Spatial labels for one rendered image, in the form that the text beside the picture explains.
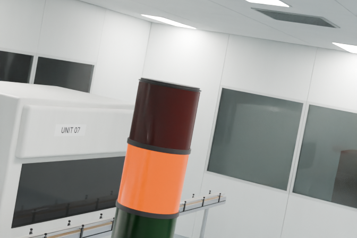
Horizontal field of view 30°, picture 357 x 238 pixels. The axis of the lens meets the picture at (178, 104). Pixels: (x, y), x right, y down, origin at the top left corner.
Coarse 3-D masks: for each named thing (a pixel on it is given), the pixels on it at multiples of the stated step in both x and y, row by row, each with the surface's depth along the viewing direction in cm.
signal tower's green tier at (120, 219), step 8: (120, 216) 51; (128, 216) 50; (136, 216) 50; (120, 224) 51; (128, 224) 50; (136, 224) 50; (144, 224) 50; (152, 224) 50; (160, 224) 50; (168, 224) 51; (112, 232) 52; (120, 232) 51; (128, 232) 50; (136, 232) 50; (144, 232) 50; (152, 232) 50; (160, 232) 51; (168, 232) 51
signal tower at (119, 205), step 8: (144, 80) 51; (152, 80) 50; (160, 80) 54; (176, 88) 50; (184, 88) 50; (192, 88) 50; (136, 144) 50; (144, 144) 50; (168, 152) 50; (176, 152) 50; (184, 152) 51; (120, 208) 51; (128, 208) 50; (144, 216) 50; (152, 216) 50; (160, 216) 50; (168, 216) 51; (176, 216) 52
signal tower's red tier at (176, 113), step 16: (144, 96) 50; (160, 96) 50; (176, 96) 50; (192, 96) 50; (144, 112) 50; (160, 112) 50; (176, 112) 50; (192, 112) 51; (144, 128) 50; (160, 128) 50; (176, 128) 50; (192, 128) 51; (160, 144) 50; (176, 144) 50
